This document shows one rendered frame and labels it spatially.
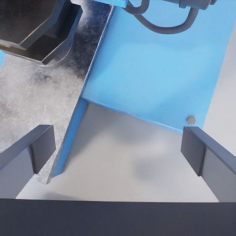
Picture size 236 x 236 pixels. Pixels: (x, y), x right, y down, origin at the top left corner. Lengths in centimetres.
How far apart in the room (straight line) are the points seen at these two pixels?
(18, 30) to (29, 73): 46
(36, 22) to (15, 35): 5
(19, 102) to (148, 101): 54
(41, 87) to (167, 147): 61
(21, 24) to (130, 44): 49
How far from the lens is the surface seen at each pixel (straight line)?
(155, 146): 81
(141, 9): 56
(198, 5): 45
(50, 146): 16
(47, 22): 39
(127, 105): 70
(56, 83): 77
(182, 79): 74
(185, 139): 16
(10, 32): 42
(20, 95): 85
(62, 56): 75
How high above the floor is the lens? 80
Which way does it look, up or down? 80 degrees down
